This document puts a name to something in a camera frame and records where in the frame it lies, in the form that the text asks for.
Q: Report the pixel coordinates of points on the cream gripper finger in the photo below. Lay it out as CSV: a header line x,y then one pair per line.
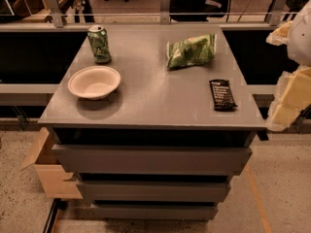
x,y
292,96
281,35

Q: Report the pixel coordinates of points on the green jalapeno chip bag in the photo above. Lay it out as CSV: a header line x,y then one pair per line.
x,y
193,51

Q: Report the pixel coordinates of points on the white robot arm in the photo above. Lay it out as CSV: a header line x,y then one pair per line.
x,y
299,46

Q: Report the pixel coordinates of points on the white paper bowl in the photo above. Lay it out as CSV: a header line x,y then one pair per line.
x,y
94,82

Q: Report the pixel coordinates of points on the black snack bar wrapper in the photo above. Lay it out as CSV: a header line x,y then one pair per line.
x,y
222,95

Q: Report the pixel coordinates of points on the grey drawer cabinet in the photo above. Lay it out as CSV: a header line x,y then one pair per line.
x,y
156,148

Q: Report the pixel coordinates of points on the green soda can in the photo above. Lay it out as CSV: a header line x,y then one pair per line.
x,y
98,39

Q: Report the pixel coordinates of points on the metal railing with posts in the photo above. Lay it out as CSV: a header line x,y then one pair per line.
x,y
72,14

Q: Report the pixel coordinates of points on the cardboard box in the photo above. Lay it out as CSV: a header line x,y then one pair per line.
x,y
54,180

